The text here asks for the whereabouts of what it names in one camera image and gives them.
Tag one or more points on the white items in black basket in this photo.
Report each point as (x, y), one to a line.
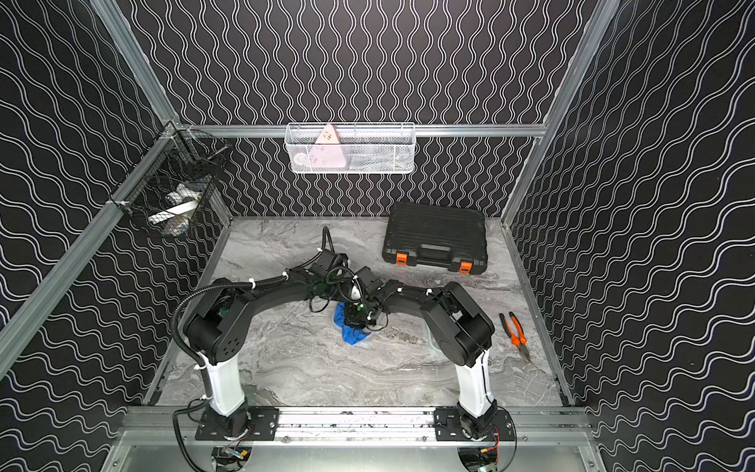
(180, 204)

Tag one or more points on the white wire wall basket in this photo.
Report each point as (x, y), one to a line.
(369, 147)

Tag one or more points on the black plastic tool case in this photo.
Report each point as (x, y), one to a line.
(451, 238)

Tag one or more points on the black mounting plate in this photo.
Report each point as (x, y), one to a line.
(454, 424)
(249, 423)

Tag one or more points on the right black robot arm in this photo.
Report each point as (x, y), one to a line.
(459, 326)

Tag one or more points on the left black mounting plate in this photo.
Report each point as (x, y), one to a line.
(249, 423)

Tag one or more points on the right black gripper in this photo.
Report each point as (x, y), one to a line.
(349, 320)

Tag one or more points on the orange-handled pliers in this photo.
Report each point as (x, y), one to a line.
(515, 333)

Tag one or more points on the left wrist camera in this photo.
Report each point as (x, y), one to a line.
(328, 260)

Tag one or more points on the black wire mesh basket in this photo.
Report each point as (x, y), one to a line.
(190, 158)

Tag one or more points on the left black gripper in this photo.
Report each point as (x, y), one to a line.
(343, 294)

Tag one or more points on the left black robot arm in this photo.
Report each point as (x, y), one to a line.
(211, 324)

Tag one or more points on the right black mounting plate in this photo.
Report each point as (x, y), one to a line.
(454, 424)

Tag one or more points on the pink triangular card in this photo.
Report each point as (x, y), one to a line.
(327, 152)

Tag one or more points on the blue cleaning cloth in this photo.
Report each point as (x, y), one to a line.
(349, 335)

